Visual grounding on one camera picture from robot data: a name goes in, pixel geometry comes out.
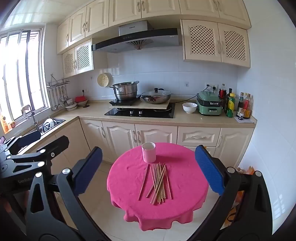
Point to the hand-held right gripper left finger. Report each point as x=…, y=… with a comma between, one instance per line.
x=89, y=171

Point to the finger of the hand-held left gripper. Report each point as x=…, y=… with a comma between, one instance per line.
x=46, y=148
x=30, y=139

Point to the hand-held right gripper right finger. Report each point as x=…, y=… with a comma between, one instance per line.
x=208, y=171

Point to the bunch of wooden chopsticks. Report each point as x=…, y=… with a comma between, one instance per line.
x=158, y=185

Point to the pink cup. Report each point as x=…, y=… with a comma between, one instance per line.
x=149, y=156

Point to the metal faucet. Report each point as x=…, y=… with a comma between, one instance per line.
x=34, y=120

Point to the white plate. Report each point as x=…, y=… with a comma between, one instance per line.
x=49, y=124

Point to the steel sink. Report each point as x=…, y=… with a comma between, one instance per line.
x=59, y=121

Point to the cream drawer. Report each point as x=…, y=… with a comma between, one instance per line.
x=208, y=133

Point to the hanging metal ladle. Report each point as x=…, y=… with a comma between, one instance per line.
x=53, y=107
x=59, y=106

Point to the pink tablecloth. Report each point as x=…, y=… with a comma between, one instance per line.
x=129, y=176

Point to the orange plastic bag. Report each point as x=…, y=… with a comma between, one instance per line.
x=251, y=171

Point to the stack of white bowls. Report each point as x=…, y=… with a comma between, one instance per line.
x=70, y=106

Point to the white paper sheet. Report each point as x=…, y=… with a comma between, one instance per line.
x=237, y=120

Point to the red lidded container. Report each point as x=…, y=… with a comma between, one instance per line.
x=81, y=99

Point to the green electric cooker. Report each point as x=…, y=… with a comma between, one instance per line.
x=209, y=109

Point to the metal utensil rack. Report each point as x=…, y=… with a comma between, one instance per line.
x=57, y=82

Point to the small dark bottle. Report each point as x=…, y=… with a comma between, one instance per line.
x=241, y=115

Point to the white bowl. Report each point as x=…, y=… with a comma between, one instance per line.
x=189, y=108

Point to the green bottle yellow cap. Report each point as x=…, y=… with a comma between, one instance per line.
x=230, y=106

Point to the barred window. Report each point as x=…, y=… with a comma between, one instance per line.
x=23, y=69

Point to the black gas hob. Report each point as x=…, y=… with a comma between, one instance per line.
x=161, y=114

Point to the black induction cooker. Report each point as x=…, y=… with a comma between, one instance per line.
x=115, y=102

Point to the dark soy sauce bottle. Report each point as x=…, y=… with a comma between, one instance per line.
x=240, y=104

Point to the orange sauce bottle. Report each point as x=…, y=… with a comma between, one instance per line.
x=247, y=107

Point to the red label drink bottle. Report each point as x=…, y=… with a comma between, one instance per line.
x=222, y=93

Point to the dark green oil bottle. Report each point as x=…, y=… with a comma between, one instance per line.
x=229, y=95

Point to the beige board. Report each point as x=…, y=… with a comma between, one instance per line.
x=152, y=106

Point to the small lattice door cabinet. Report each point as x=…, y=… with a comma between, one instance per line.
x=69, y=62

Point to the stainless steel pot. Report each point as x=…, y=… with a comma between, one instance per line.
x=124, y=92

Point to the round cream steamer plate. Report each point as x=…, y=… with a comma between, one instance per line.
x=104, y=80

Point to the wok with glass lid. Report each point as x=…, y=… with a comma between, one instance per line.
x=157, y=97

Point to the wide lattice door cabinet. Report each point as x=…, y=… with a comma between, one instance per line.
x=201, y=55

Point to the range hood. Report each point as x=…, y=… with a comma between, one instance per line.
x=138, y=38

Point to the wide wall socket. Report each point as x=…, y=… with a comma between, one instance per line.
x=214, y=87

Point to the cream upper wall cabinets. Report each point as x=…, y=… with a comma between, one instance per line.
x=97, y=16

